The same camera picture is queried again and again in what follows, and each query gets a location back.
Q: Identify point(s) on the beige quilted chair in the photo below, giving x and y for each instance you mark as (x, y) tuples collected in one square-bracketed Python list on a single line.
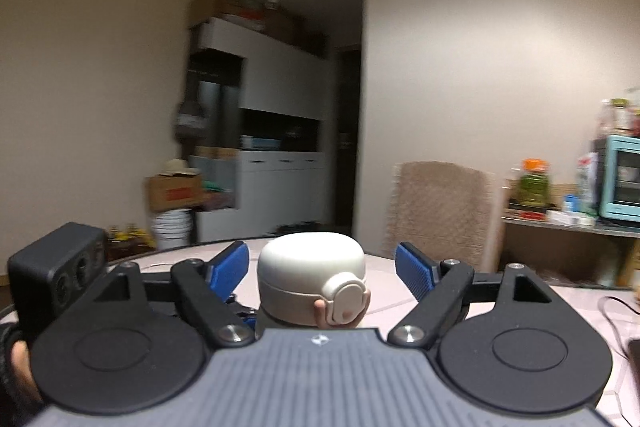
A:
[(440, 212)]

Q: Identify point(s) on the brown cardboard box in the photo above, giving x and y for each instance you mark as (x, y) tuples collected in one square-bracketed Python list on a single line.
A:
[(172, 193)]

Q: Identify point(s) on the red and white package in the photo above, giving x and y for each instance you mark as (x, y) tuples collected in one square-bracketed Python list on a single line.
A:
[(587, 182)]

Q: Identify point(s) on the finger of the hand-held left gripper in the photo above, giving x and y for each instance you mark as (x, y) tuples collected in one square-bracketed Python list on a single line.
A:
[(248, 321)]

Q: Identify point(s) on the wooden side shelf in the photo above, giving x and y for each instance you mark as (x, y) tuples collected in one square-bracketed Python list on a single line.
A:
[(560, 247)]

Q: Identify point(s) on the grey-white insulated bottle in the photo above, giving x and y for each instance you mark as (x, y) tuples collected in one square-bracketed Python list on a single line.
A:
[(285, 319)]

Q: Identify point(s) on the stack of white buckets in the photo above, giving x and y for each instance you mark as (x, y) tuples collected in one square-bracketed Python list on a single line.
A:
[(172, 229)]

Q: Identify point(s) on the white bottle cap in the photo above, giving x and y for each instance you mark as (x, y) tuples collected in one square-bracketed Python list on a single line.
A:
[(310, 269)]

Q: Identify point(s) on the straw hat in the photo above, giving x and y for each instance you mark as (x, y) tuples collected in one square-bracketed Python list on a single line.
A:
[(177, 167)]

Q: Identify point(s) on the teal toaster oven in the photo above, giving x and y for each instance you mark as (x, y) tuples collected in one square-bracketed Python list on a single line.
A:
[(620, 179)]

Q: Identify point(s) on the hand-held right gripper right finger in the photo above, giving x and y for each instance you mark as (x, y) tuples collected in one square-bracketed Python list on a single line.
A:
[(414, 271)]

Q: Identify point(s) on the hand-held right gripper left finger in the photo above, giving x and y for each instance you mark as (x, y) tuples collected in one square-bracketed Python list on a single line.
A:
[(229, 268)]

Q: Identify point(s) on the green jar with orange lid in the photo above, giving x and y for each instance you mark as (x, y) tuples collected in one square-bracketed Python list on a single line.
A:
[(532, 184)]

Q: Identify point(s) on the yellow oil bottles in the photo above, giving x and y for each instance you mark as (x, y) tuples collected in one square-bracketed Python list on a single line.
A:
[(130, 239)]

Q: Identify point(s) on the person's left hand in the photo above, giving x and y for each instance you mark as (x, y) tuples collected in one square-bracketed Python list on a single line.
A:
[(17, 364)]

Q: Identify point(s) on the boxes on cabinet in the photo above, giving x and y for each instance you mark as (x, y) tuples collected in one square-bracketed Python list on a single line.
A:
[(250, 14)]

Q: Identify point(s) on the black smartphone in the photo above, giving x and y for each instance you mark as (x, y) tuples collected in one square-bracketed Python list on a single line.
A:
[(634, 357)]

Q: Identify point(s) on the white cabinet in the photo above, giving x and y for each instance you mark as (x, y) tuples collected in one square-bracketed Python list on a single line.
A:
[(280, 107)]

